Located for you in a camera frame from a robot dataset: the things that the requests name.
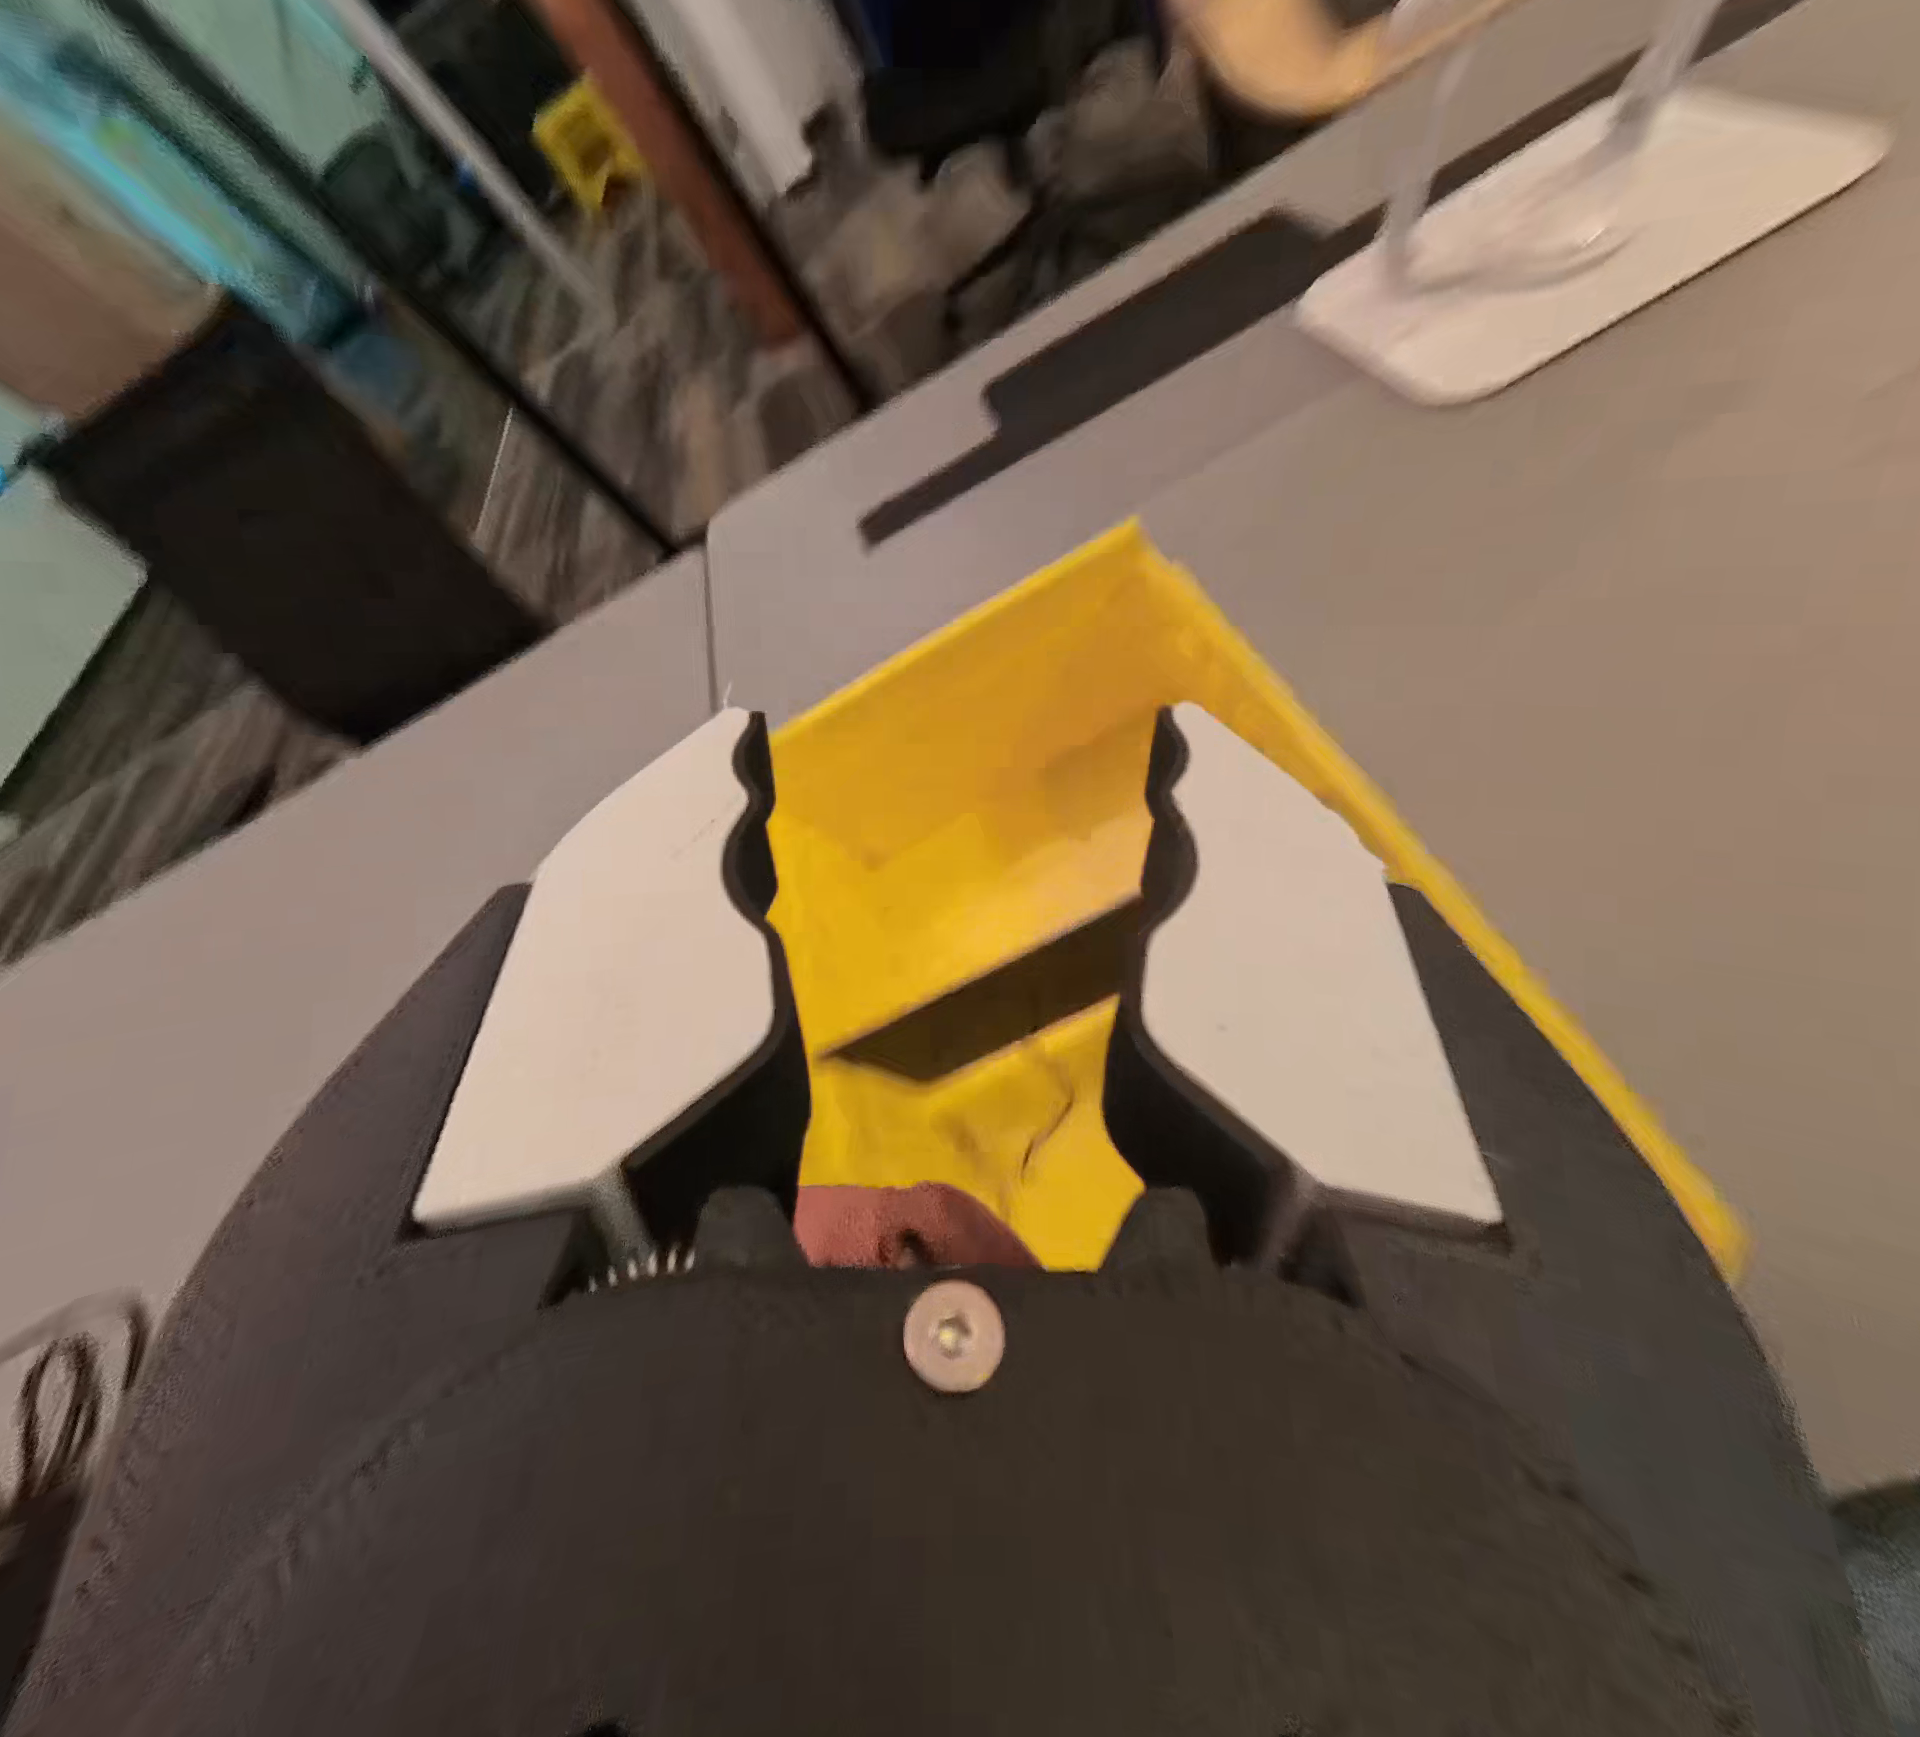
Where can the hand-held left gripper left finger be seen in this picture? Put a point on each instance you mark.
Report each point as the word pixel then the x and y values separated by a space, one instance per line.
pixel 600 985

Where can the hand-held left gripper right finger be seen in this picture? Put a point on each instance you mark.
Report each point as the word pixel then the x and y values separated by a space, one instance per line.
pixel 1306 1018

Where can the yellow plastic bin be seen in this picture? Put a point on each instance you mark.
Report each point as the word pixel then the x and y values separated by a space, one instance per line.
pixel 976 778

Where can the black bin divider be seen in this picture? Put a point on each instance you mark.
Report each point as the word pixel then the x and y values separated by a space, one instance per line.
pixel 976 1018

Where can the person's blue jeans leg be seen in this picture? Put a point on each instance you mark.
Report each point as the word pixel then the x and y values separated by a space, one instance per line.
pixel 1892 1601

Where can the yellow step stool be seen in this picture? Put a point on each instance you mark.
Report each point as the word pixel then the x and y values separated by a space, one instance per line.
pixel 585 139

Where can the wooden-armed white desk stand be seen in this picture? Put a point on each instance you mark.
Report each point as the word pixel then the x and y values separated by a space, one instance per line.
pixel 1725 176

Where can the brown wooden post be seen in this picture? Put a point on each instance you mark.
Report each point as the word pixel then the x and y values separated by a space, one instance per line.
pixel 600 61

